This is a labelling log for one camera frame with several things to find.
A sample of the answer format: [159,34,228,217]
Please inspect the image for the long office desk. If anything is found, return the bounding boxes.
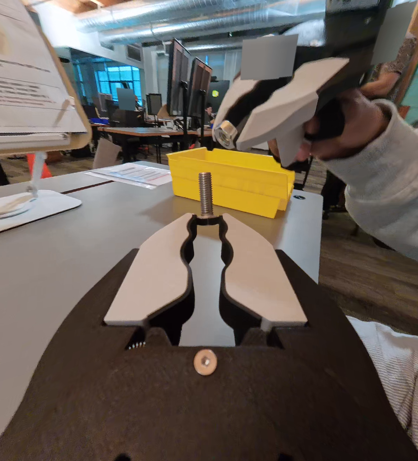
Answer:
[97,126,213,163]

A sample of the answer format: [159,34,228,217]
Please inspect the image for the person's striped shirt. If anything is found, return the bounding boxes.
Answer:
[348,316,418,461]

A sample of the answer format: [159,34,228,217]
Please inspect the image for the yellow plastic bin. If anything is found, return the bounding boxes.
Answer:
[166,147,296,219]

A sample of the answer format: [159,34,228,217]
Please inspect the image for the silver ventilation duct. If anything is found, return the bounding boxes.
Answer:
[76,0,326,45]

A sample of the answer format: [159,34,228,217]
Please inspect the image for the white document stand with board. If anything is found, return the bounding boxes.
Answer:
[0,0,93,240]

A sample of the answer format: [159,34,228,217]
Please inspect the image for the black monitor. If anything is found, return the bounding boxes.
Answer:
[209,80,230,109]

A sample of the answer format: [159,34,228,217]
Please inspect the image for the steel bolt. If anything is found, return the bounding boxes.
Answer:
[196,172,221,226]

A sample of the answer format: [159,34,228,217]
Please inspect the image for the grey board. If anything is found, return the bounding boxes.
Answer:
[92,138,122,170]

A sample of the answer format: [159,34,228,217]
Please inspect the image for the person's right hand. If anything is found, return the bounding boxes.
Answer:
[267,88,393,163]

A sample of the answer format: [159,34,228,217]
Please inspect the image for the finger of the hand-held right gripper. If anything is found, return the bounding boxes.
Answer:
[235,57,351,152]
[211,74,296,143]

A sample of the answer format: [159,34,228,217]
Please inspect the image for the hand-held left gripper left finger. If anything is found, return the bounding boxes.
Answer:
[103,212,196,326]

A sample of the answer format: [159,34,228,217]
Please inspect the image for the laminated paper sheet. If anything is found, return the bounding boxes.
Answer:
[85,162,172,189]

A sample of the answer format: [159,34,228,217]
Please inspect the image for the monitor on pole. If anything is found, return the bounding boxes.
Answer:
[187,58,213,148]
[166,38,192,164]

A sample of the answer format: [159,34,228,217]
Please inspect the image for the steel hex nut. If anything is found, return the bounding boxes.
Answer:
[214,121,239,149]

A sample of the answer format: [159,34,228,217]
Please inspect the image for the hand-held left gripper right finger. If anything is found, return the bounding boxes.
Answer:
[220,215,309,328]

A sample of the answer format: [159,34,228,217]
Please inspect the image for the grey desk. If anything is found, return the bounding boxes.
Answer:
[0,160,324,461]

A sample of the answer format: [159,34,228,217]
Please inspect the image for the person's right forearm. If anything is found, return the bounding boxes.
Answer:
[321,99,418,272]

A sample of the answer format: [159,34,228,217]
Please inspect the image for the printed instruction sheet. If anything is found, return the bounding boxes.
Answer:
[0,0,89,134]

